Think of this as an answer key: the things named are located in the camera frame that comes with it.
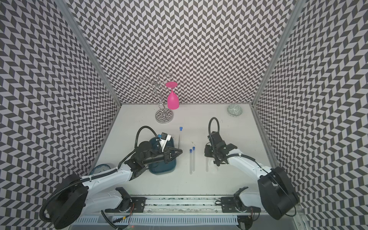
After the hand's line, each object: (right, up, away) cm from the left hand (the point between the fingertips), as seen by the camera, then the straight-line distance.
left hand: (181, 153), depth 74 cm
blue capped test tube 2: (+7, -7, +15) cm, 17 cm away
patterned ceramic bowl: (+39, +24, +37) cm, 60 cm away
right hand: (+16, -3, +12) cm, 20 cm away
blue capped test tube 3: (+5, -9, +14) cm, 17 cm away
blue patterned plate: (-48, -10, +7) cm, 49 cm away
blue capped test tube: (0, +13, -1) cm, 13 cm away
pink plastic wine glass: (-6, +30, +16) cm, 34 cm away
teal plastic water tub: (-11, -9, +4) cm, 15 cm away
